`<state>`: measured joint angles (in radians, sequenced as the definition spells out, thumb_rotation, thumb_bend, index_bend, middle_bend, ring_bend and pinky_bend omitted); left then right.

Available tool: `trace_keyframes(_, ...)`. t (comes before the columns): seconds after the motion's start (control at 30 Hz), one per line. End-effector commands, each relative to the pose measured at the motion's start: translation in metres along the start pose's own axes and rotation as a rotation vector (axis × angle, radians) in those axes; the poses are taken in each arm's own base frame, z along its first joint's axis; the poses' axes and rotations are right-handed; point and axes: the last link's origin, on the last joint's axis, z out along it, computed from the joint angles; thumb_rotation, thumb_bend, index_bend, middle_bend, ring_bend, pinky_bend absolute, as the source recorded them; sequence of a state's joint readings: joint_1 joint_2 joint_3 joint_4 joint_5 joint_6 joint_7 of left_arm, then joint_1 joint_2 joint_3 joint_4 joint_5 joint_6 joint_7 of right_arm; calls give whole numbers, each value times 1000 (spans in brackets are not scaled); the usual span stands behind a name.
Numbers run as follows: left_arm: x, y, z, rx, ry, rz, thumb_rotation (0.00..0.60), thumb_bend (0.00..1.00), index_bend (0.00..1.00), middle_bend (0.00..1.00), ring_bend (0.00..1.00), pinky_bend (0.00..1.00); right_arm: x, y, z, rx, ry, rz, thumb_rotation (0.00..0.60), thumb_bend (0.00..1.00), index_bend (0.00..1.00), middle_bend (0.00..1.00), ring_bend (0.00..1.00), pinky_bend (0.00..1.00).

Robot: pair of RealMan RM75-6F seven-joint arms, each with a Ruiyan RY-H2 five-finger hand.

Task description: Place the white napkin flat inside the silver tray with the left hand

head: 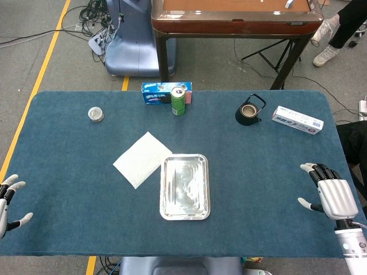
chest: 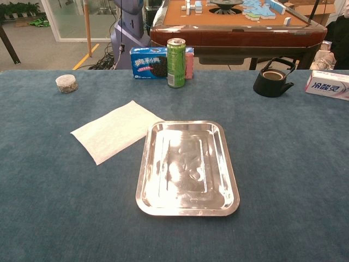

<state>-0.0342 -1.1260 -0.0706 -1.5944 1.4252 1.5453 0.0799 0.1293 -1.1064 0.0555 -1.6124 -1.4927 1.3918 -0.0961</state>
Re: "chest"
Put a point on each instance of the white paper napkin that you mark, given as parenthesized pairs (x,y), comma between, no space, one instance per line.
(114,131)

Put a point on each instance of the stainless steel tray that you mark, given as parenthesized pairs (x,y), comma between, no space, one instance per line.
(188,169)

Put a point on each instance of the pink box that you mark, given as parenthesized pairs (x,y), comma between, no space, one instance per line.
(189,65)

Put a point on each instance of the green drink can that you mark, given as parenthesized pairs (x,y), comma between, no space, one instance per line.
(175,62)

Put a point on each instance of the blue cookie box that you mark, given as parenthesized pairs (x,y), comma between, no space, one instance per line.
(147,64)

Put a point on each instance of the black teapot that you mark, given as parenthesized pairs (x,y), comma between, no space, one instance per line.
(270,87)

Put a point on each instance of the brown mahjong table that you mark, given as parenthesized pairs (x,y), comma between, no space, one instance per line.
(231,35)

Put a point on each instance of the small clear plastic jar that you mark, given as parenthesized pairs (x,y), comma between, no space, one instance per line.
(66,84)

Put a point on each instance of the small mahjong tile stack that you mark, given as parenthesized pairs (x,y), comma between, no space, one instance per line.
(197,8)

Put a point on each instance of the wooden pole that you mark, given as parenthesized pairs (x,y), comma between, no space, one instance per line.
(87,27)

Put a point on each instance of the blue felt table cover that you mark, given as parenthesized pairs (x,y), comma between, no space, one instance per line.
(54,204)

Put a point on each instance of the pile of blue mahjong tiles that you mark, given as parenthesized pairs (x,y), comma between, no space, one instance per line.
(256,12)

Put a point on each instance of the white framed glass partition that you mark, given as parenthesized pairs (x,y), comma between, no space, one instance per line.
(71,19)

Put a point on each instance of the single blue mahjong tile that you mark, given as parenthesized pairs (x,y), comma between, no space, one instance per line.
(287,21)

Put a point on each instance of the white toothpaste box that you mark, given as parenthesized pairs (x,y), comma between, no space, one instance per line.
(327,86)

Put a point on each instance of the white sneaker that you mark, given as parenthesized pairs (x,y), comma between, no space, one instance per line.
(323,61)
(326,45)

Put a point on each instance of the green object on floor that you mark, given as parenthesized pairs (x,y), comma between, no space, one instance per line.
(39,22)

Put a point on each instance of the black tripod stand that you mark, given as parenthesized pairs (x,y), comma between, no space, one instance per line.
(313,12)

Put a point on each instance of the dark table leg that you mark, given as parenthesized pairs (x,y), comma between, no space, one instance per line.
(9,46)

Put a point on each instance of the person in black trousers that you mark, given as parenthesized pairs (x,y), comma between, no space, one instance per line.
(339,35)

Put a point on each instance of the cardboard box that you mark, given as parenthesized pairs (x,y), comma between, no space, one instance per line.
(324,9)

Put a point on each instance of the potted green plants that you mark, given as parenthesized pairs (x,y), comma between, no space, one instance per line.
(19,9)

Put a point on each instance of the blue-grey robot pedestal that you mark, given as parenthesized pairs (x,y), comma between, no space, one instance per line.
(131,35)

